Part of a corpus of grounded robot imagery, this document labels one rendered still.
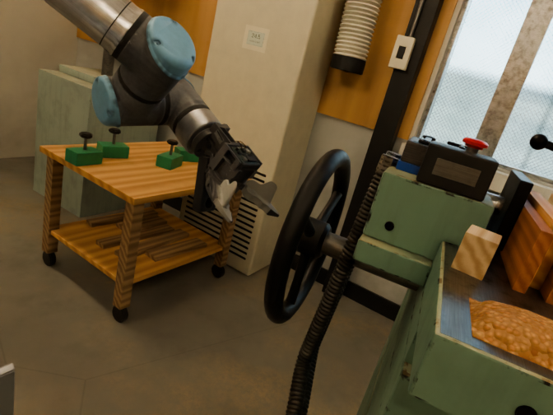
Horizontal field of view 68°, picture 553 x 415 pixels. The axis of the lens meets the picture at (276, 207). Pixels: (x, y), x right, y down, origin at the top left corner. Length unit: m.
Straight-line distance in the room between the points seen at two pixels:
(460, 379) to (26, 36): 3.14
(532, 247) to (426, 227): 0.13
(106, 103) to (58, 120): 1.73
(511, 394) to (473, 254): 0.16
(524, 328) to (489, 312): 0.03
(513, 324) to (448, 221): 0.20
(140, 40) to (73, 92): 1.71
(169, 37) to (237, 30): 1.36
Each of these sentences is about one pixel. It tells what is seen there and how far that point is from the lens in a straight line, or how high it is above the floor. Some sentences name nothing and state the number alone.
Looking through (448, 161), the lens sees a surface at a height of 0.99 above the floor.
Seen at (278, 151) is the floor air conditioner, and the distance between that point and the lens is 1.91.
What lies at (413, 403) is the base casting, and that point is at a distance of 0.48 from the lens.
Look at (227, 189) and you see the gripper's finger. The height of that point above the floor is 0.82.
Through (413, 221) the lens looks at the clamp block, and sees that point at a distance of 0.54.
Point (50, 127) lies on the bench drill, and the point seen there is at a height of 0.42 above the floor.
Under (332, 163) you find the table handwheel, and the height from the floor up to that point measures 0.94.
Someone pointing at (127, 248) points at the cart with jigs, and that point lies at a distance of 1.53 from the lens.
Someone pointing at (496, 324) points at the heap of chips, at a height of 0.91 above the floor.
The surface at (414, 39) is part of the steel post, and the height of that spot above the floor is 1.26.
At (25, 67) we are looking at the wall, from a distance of 3.27.
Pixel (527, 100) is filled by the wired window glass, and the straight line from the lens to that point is 2.01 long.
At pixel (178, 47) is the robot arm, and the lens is 0.72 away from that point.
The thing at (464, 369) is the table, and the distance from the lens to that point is 0.35.
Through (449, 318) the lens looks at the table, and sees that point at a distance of 0.37.
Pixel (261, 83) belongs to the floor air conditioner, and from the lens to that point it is 1.96.
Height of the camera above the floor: 1.06
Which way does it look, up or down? 19 degrees down
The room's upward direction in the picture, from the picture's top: 15 degrees clockwise
